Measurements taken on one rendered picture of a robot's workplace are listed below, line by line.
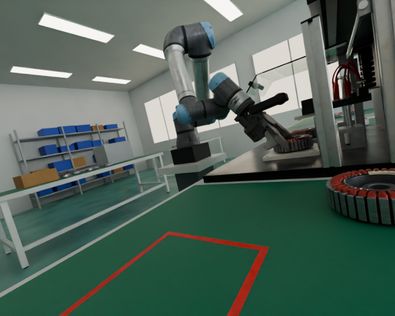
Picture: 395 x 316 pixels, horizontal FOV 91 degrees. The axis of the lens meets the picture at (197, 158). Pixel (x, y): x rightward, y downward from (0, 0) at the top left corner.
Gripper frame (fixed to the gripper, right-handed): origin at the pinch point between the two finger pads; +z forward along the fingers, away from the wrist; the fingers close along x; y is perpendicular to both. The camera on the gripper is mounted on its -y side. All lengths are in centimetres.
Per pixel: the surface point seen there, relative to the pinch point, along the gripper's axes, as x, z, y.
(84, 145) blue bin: -220, -395, 463
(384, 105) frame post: 19.9, 4.4, -18.9
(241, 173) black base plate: 19.9, -3.3, 9.8
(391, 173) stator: 31.4, 10.2, -12.6
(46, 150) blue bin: -121, -396, 462
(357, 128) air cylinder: 3.7, 6.8, -13.9
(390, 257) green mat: 44.7, 11.6, -8.4
